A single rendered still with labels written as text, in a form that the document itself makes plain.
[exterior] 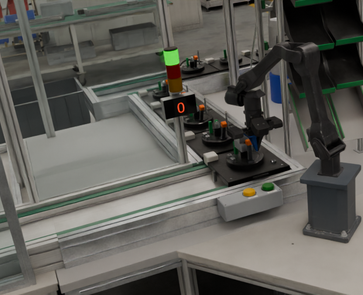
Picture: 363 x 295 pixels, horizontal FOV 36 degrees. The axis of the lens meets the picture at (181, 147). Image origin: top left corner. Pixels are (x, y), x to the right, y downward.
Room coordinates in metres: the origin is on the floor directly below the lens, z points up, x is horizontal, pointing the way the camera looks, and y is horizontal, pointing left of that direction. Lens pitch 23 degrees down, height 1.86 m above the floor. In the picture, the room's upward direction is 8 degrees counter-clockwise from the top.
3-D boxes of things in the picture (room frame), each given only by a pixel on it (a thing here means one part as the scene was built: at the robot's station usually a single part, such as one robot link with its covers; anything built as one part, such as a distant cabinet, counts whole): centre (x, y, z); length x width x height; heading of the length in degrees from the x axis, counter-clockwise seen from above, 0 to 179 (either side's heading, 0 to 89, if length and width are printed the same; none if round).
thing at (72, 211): (1.82, 0.07, 0.91); 0.84 x 0.28 x 0.10; 106
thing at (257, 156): (1.87, -0.23, 0.98); 0.14 x 0.14 x 0.02
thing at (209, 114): (2.36, -0.09, 1.01); 0.24 x 0.24 x 0.13; 16
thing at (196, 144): (2.12, -0.16, 1.01); 0.24 x 0.24 x 0.13; 16
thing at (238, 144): (1.88, -0.22, 1.06); 0.08 x 0.04 x 0.07; 16
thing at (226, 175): (1.87, -0.23, 0.96); 0.24 x 0.24 x 0.02; 16
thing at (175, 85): (1.94, -0.01, 1.28); 0.05 x 0.05 x 0.05
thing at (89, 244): (1.65, 0.00, 0.91); 0.89 x 0.06 x 0.11; 106
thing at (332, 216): (1.53, -0.44, 0.96); 0.15 x 0.15 x 0.20; 54
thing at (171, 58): (1.94, -0.01, 1.38); 0.05 x 0.05 x 0.05
